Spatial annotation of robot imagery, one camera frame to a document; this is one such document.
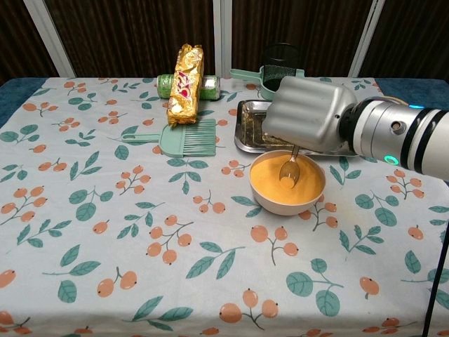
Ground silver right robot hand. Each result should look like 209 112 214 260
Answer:
262 76 358 154

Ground translucent grey plastic spoon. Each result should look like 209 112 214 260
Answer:
279 144 302 190

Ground stainless steel rectangular tray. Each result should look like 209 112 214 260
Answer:
234 99 366 157

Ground beige round bowl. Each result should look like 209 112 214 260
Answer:
249 150 326 216

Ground black mesh pen holder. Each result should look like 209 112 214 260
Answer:
262 43 300 93

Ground dark green cup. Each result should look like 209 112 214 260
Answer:
229 65 306 102

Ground dark fabric partition panel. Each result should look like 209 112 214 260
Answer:
0 0 67 85
350 0 449 79
222 0 385 78
24 0 224 78

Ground gold foil snack packet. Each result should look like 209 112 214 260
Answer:
167 44 205 126

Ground mint green plastic brush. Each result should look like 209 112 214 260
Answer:
121 118 217 158

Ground green drink can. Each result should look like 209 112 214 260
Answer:
156 74 221 101

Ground floral fruit print tablecloth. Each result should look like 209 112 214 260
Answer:
0 76 449 337

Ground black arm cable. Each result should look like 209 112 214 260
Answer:
422 217 446 337

